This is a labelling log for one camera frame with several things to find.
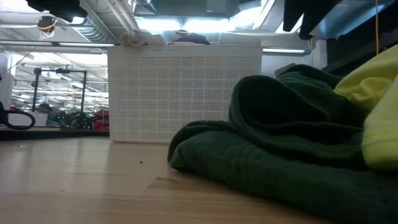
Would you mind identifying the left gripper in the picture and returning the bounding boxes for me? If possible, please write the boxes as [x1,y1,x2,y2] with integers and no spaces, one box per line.
[26,0,88,23]

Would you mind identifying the pale pink garment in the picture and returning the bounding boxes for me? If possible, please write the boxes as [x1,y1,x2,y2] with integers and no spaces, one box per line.
[119,29,170,47]

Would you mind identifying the maroon garment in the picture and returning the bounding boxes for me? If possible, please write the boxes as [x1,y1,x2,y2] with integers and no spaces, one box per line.
[172,32,211,46]

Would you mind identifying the neon yellow garment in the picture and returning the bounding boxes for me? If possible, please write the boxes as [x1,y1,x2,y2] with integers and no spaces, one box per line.
[333,43,398,171]

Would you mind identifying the dark green garment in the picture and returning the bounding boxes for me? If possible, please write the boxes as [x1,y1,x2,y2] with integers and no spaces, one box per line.
[167,63,398,224]

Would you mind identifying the long ceiling light tube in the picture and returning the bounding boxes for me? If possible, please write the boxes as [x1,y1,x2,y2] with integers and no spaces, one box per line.
[0,39,116,48]
[262,46,312,57]

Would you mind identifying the white pole with round base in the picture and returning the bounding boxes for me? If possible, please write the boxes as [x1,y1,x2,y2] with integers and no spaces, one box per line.
[0,51,16,110]

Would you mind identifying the person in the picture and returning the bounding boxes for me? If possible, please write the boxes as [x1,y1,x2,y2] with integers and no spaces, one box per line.
[38,103,60,128]

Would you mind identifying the white woven plastic laundry basket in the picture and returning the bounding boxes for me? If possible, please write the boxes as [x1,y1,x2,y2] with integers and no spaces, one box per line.
[107,44,264,144]

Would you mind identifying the red storage bin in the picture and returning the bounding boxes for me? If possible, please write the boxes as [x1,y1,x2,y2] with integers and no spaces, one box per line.
[92,108,110,132]

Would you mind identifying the white box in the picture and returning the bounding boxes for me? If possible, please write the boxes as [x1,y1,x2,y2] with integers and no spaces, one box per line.
[7,111,49,128]

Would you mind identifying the silver ventilation duct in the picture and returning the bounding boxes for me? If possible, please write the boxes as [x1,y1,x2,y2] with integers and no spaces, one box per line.
[77,0,121,44]

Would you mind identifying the yellow cable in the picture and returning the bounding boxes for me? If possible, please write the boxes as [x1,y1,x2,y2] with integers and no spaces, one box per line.
[374,0,380,56]

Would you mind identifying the background black workstation frame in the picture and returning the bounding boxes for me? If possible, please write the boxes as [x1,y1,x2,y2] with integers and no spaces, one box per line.
[32,67,88,129]

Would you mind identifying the black cable loop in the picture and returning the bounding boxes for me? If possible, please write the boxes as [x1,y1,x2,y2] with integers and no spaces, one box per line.
[0,102,36,131]

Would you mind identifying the black aluminium rig frame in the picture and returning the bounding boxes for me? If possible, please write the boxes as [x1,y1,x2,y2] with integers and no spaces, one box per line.
[0,126,110,141]

